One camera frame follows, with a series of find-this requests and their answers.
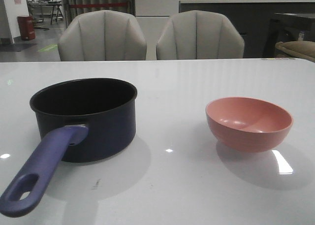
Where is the pink plastic bowl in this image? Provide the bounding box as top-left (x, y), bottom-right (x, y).
top-left (205, 97), bottom-right (293, 153)

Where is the right beige chair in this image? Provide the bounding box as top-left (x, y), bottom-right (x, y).
top-left (156, 10), bottom-right (245, 60)

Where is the beige chair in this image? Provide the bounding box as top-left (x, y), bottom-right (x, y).
top-left (58, 10), bottom-right (147, 61)
top-left (156, 10), bottom-right (245, 60)

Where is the left beige chair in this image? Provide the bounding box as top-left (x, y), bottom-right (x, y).
top-left (58, 10), bottom-right (147, 61)

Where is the white cabinet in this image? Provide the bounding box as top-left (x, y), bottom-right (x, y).
top-left (135, 0), bottom-right (179, 60)

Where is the red barrier belt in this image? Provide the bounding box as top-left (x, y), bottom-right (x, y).
top-left (69, 2), bottom-right (129, 8)

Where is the dark grey counter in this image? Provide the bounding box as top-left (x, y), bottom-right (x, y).
top-left (179, 0), bottom-right (315, 58)

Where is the background desk with items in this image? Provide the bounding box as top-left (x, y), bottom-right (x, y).
top-left (26, 0), bottom-right (63, 24)

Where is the red trash bin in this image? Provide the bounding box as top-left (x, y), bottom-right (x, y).
top-left (17, 15), bottom-right (35, 40)

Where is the tan cushion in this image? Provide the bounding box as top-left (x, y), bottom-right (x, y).
top-left (275, 41), bottom-right (315, 63)

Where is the blue saucepan with handle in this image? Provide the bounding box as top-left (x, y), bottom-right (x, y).
top-left (0, 78), bottom-right (137, 218)

